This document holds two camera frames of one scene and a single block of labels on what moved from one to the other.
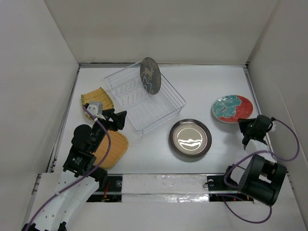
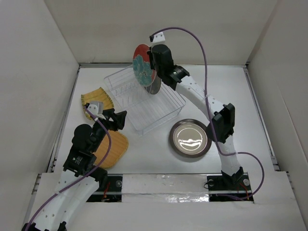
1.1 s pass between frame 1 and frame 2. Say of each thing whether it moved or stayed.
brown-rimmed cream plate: stayed
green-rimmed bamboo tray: stayed
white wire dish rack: stayed
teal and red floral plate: moved
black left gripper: stayed
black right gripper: moved
